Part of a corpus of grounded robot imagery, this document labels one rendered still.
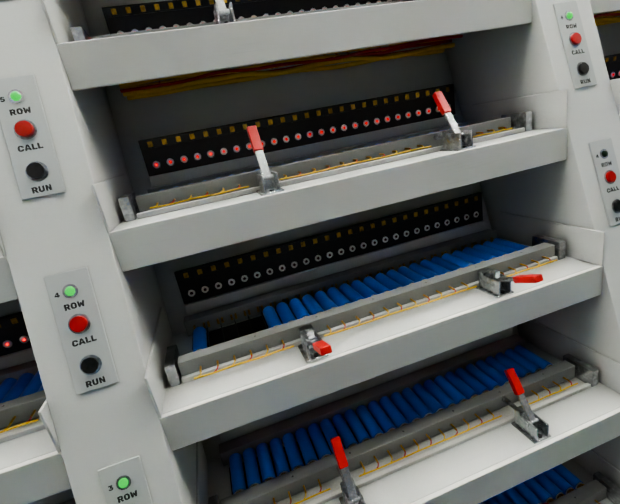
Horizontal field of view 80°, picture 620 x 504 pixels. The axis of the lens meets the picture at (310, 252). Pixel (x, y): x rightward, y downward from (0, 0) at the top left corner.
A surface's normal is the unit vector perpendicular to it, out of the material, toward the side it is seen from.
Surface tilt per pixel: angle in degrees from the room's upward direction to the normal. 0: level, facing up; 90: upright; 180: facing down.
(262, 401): 107
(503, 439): 17
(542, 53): 90
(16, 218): 90
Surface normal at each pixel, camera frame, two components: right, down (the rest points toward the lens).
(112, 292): 0.22, -0.04
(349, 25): 0.29, 0.25
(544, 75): -0.94, 0.25
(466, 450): -0.18, -0.94
